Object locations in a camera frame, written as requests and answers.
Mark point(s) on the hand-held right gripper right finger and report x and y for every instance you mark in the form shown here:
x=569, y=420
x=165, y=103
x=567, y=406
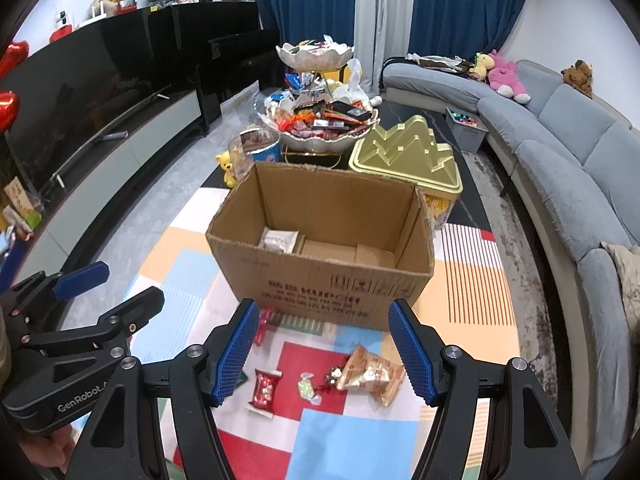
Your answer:
x=415, y=355

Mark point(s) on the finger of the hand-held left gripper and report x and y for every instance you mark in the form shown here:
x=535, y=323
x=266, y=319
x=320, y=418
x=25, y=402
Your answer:
x=132, y=310
x=80, y=276

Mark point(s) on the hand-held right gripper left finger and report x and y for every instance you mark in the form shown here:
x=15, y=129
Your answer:
x=235, y=355

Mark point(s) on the foil ball candy red twists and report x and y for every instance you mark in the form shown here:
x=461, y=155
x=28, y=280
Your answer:
x=332, y=377

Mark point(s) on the brown cardboard box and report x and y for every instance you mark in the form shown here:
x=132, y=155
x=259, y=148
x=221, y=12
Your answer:
x=320, y=280

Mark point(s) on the pile of assorted snacks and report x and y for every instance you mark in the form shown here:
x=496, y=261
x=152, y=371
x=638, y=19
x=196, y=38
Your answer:
x=325, y=115

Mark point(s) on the person's left hand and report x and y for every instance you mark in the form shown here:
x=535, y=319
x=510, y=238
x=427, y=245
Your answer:
x=47, y=452

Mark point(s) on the dark green snack packet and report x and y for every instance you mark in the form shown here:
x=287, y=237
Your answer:
x=244, y=378

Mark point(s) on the gold crinkled snack packet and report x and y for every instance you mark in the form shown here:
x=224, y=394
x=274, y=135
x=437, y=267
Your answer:
x=372, y=372

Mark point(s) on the red and white snack packet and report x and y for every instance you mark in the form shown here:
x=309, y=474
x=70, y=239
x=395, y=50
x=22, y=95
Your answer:
x=265, y=391

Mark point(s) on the green box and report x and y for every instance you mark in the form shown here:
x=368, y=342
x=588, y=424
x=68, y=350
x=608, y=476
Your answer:
x=32, y=220

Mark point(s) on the white wrapped candy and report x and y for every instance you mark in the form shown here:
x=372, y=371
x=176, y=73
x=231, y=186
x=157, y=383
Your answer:
x=307, y=387

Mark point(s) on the brown paper box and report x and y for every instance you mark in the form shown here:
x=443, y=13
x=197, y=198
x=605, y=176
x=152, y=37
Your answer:
x=17, y=195

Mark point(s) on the colourful patchwork tablecloth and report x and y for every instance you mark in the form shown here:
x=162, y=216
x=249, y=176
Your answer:
x=350, y=435

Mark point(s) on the grey television cabinet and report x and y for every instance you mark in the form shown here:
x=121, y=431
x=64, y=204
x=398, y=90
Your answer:
x=115, y=175

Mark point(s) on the grey remote control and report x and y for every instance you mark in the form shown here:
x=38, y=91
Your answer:
x=114, y=135

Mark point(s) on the black coffee table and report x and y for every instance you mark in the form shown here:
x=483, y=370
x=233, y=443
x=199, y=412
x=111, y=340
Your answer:
x=465, y=200

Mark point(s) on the black curved television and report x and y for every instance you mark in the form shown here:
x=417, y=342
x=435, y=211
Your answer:
x=65, y=110

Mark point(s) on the yellow bear toy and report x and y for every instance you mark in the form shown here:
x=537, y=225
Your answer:
x=227, y=165

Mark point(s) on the red heart balloon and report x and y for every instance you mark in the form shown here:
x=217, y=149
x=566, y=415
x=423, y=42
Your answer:
x=12, y=57
x=7, y=110

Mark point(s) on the grey patterned rug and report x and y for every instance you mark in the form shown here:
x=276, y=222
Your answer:
x=500, y=180

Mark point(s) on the clear jar of nuts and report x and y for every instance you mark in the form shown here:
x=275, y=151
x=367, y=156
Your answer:
x=252, y=152

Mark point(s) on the gold mountain-shaped lid box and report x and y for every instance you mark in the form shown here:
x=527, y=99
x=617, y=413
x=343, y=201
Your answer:
x=405, y=155

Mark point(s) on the white tiered bowl stand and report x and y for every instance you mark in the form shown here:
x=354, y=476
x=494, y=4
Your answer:
x=310, y=142

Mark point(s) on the beige jacket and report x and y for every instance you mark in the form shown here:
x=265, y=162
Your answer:
x=625, y=260

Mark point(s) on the grey storage bin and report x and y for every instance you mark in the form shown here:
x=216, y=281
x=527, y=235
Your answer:
x=467, y=130

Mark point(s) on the flat red box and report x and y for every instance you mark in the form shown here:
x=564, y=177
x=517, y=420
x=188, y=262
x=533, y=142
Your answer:
x=62, y=34

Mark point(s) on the grey sofa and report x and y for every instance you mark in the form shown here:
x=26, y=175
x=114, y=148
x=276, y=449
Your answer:
x=560, y=160

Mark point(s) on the white router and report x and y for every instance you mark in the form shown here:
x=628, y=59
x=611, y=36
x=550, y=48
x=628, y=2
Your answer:
x=100, y=10

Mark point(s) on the black piano bench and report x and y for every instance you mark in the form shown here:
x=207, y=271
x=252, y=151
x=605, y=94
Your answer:
x=257, y=70

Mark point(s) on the small red box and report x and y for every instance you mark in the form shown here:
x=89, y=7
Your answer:
x=126, y=5

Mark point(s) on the black piano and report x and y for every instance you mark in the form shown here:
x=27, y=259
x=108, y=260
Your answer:
x=200, y=25

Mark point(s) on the white plastic bag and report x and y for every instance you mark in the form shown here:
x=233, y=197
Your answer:
x=352, y=80

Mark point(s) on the crumpled paper wrapping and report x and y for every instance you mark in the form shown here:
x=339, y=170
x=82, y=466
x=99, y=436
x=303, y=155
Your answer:
x=435, y=61

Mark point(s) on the yellow plush toy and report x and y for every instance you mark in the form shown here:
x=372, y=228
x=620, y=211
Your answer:
x=482, y=65

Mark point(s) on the brown plush toy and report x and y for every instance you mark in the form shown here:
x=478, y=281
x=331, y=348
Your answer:
x=580, y=75

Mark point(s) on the white sheer curtain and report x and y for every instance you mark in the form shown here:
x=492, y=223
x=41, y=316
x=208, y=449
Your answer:
x=385, y=10

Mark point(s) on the blue curtain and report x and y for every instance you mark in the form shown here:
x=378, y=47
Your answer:
x=300, y=0
x=465, y=5

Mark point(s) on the white security camera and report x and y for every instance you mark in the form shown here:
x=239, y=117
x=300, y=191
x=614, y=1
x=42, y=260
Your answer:
x=64, y=17

